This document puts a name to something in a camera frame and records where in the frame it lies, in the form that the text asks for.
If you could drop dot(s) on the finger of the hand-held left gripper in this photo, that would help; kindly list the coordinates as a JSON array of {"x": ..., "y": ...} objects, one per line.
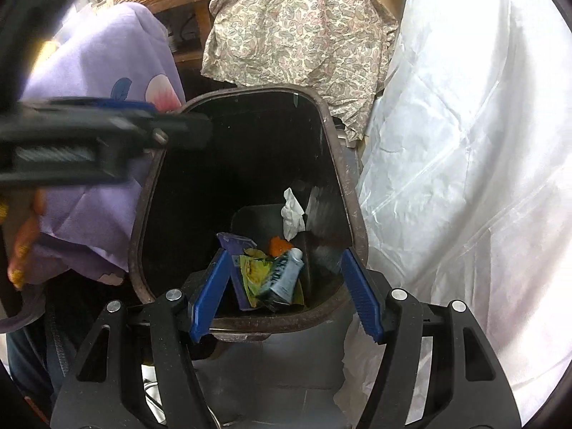
[
  {"x": 111, "y": 106},
  {"x": 187, "y": 130}
]

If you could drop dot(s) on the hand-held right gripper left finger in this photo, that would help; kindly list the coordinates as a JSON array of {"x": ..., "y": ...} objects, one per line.
[{"x": 210, "y": 295}]

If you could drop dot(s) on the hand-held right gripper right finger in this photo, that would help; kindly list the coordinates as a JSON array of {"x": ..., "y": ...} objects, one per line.
[{"x": 362, "y": 295}]

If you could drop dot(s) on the purple plastic packet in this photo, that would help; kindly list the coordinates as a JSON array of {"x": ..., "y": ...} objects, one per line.
[{"x": 239, "y": 272}]

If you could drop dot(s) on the yellow snack packet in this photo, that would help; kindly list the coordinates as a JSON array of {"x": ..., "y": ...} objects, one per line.
[{"x": 254, "y": 272}]

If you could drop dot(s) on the brown plastic bin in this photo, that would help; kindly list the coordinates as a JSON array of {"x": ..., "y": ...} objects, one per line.
[{"x": 250, "y": 161}]

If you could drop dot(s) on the orange peel piece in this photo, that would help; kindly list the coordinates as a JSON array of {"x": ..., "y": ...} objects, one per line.
[{"x": 279, "y": 245}]

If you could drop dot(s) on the white tissue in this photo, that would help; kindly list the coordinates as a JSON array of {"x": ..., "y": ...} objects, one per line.
[{"x": 292, "y": 212}]

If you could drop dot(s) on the person's left hand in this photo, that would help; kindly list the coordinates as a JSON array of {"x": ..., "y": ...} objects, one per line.
[{"x": 27, "y": 232}]

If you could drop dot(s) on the purple floral tablecloth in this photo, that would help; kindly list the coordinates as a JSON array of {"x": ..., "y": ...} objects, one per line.
[{"x": 89, "y": 76}]

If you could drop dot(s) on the wooden counter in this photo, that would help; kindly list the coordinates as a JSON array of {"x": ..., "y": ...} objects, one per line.
[{"x": 196, "y": 4}]

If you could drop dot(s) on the paisley cloth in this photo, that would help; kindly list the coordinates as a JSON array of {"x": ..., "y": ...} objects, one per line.
[{"x": 304, "y": 31}]

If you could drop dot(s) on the white plastic sheet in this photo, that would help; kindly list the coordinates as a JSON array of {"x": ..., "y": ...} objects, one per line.
[{"x": 447, "y": 143}]

